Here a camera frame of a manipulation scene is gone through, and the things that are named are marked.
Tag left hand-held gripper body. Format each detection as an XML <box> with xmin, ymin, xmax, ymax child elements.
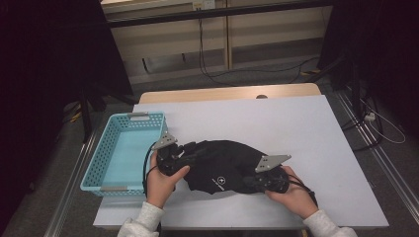
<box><xmin>151</xmin><ymin>131</ymin><xmax>186</xmax><ymax>177</ymax></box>

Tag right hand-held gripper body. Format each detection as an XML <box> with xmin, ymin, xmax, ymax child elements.
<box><xmin>242</xmin><ymin>154</ymin><xmax>293</xmax><ymax>195</ymax></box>

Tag black pants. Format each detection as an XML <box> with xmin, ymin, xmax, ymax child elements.
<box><xmin>176</xmin><ymin>139</ymin><xmax>291</xmax><ymax>196</ymax></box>

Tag light blue plastic basket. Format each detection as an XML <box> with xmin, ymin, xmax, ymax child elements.
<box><xmin>79</xmin><ymin>112</ymin><xmax>169</xmax><ymax>198</ymax></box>

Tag person's left hand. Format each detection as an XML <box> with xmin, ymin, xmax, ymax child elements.
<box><xmin>145</xmin><ymin>151</ymin><xmax>192</xmax><ymax>209</ymax></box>

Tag person's right hand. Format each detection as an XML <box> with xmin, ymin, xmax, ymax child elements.
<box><xmin>265</xmin><ymin>165</ymin><xmax>319</xmax><ymax>220</ymax></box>

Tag wooden table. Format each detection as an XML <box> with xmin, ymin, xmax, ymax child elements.
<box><xmin>137</xmin><ymin>82</ymin><xmax>323</xmax><ymax>106</ymax></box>

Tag white table cover sheet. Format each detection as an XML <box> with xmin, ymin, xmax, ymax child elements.
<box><xmin>93</xmin><ymin>94</ymin><xmax>389</xmax><ymax>230</ymax></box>

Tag black metal stand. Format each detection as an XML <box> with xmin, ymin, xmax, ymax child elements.
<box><xmin>78</xmin><ymin>85</ymin><xmax>139</xmax><ymax>144</ymax></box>
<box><xmin>304</xmin><ymin>52</ymin><xmax>364</xmax><ymax>113</ymax></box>

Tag wooden cabinet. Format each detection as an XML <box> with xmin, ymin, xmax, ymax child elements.
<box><xmin>100</xmin><ymin>0</ymin><xmax>334</xmax><ymax>85</ymax></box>

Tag black metal bar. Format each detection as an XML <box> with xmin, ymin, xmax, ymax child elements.
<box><xmin>107</xmin><ymin>0</ymin><xmax>334</xmax><ymax>29</ymax></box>

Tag black curtain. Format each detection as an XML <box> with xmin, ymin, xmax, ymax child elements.
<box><xmin>0</xmin><ymin>0</ymin><xmax>134</xmax><ymax>211</ymax></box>
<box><xmin>317</xmin><ymin>0</ymin><xmax>419</xmax><ymax>139</ymax></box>

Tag left hand-held gripper black cable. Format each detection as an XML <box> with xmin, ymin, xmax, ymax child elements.
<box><xmin>141</xmin><ymin>141</ymin><xmax>159</xmax><ymax>198</ymax></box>

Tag hand-held gripper black cable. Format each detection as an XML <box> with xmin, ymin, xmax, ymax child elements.
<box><xmin>141</xmin><ymin>141</ymin><xmax>159</xmax><ymax>198</ymax></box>
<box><xmin>286</xmin><ymin>172</ymin><xmax>319</xmax><ymax>208</ymax></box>

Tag right hand-held gripper black cable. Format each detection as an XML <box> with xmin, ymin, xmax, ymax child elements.
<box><xmin>286</xmin><ymin>172</ymin><xmax>319</xmax><ymax>208</ymax></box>

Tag aluminium floor rail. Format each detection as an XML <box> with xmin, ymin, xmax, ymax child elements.
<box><xmin>43</xmin><ymin>131</ymin><xmax>98</xmax><ymax>237</ymax></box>
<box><xmin>335</xmin><ymin>90</ymin><xmax>419</xmax><ymax>215</ymax></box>

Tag black hanging cable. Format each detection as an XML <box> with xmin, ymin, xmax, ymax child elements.
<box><xmin>197</xmin><ymin>18</ymin><xmax>320</xmax><ymax>88</ymax></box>

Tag black floor cables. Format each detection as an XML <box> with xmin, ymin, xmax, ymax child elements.
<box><xmin>340</xmin><ymin>98</ymin><xmax>384</xmax><ymax>152</ymax></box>

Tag white floor cable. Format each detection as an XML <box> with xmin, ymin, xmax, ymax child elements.
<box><xmin>359</xmin><ymin>97</ymin><xmax>407</xmax><ymax>145</ymax></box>

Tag white wall socket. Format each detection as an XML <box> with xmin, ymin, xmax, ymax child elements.
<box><xmin>192</xmin><ymin>0</ymin><xmax>216</xmax><ymax>11</ymax></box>

